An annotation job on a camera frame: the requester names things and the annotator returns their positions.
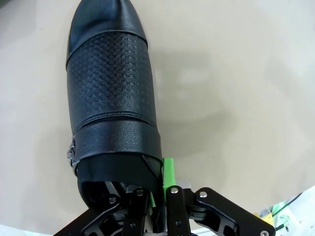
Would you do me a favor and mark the black leather buckle shoe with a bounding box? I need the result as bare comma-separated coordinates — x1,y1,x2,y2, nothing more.
65,0,163,214

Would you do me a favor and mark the yellow emergency stop box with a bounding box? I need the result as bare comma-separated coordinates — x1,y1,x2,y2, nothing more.
257,208,274,221

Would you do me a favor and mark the green left gripper right finger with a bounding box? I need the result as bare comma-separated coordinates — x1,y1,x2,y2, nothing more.
162,158,275,236

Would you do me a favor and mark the green left gripper left finger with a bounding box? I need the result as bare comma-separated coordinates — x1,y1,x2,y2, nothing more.
53,186,157,236

